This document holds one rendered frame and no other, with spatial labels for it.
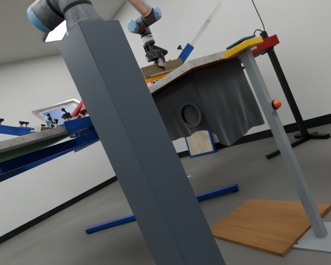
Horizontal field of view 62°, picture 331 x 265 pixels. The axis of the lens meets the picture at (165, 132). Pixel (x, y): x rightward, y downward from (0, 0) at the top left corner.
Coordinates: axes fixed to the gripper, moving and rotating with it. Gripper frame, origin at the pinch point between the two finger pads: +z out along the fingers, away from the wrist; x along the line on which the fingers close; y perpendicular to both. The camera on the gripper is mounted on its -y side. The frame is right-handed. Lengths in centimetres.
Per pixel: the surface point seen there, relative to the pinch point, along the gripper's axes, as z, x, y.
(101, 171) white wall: 74, -423, -102
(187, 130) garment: 41, 20, 20
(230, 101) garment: 36, 41, 1
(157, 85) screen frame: 12.5, 22.7, 29.0
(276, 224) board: 107, 42, 7
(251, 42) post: 16, 74, 15
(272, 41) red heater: 3, 8, -132
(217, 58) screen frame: 13, 50, 9
